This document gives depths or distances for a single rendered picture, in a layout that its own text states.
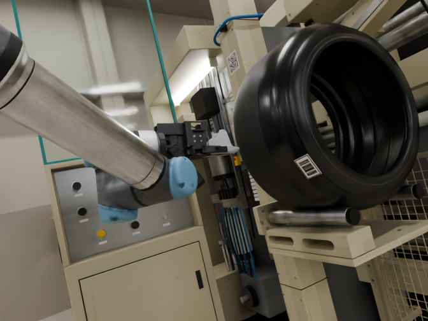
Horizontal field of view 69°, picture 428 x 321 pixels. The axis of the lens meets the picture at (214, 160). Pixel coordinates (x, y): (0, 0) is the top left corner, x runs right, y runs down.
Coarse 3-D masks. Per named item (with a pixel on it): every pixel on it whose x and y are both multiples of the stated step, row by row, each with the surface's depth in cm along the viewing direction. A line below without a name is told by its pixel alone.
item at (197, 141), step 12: (156, 132) 70; (168, 132) 70; (180, 132) 71; (192, 132) 71; (204, 132) 73; (168, 144) 71; (180, 144) 71; (192, 144) 70; (204, 144) 73; (192, 156) 71; (204, 156) 74
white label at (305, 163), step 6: (306, 156) 74; (300, 162) 76; (306, 162) 75; (312, 162) 74; (300, 168) 76; (306, 168) 76; (312, 168) 75; (306, 174) 76; (312, 174) 76; (318, 174) 75
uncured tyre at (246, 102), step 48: (288, 48) 81; (336, 48) 103; (384, 48) 94; (240, 96) 93; (288, 96) 76; (336, 96) 118; (384, 96) 106; (240, 144) 92; (288, 144) 76; (336, 144) 118; (384, 144) 107; (288, 192) 87; (336, 192) 78; (384, 192) 83
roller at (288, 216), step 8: (320, 208) 87; (328, 208) 84; (336, 208) 81; (344, 208) 79; (352, 208) 77; (272, 216) 105; (280, 216) 101; (288, 216) 97; (296, 216) 94; (304, 216) 90; (312, 216) 87; (320, 216) 85; (328, 216) 82; (336, 216) 80; (344, 216) 77; (352, 216) 77; (320, 224) 87; (328, 224) 84; (336, 224) 81; (344, 224) 79; (352, 224) 77
